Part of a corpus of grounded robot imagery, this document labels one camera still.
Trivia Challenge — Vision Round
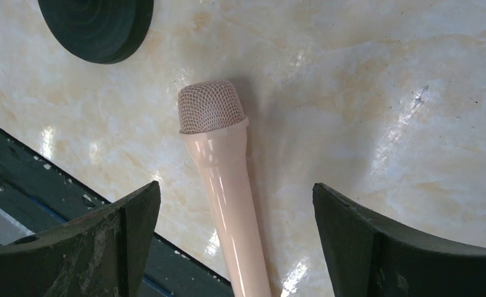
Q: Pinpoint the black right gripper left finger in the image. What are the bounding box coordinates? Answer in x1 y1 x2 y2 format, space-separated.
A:
0 181 161 296

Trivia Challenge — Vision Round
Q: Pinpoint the pink microphone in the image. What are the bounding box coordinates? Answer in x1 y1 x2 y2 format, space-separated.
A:
177 80 271 296

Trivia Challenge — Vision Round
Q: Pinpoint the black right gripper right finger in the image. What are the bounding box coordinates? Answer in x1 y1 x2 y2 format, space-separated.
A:
312 183 486 296

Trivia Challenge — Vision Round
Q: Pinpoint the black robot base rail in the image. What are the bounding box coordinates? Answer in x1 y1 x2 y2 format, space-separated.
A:
0 128 233 296

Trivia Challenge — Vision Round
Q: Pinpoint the black round base clamp stand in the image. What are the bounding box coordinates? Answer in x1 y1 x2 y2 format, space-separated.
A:
38 0 154 64

